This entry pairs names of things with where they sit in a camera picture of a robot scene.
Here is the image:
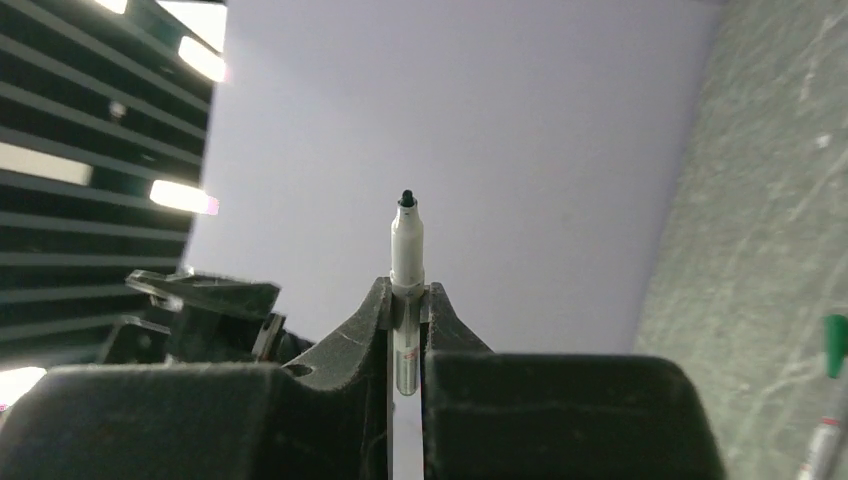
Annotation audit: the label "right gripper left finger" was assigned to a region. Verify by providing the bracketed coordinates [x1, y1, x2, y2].
[1, 278, 392, 479]

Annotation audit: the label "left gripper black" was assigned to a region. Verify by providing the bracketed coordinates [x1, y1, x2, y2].
[97, 269, 314, 364]

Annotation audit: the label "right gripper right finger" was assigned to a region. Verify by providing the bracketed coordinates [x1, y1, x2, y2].
[421, 283, 726, 480]

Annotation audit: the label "white pen grey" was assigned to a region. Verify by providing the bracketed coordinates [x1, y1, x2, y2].
[389, 190, 425, 396]

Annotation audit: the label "white pen green end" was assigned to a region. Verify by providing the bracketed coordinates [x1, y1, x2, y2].
[796, 314, 847, 480]

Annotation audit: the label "ceiling light panel slats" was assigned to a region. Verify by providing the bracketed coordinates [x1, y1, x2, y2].
[1, 1, 218, 408]

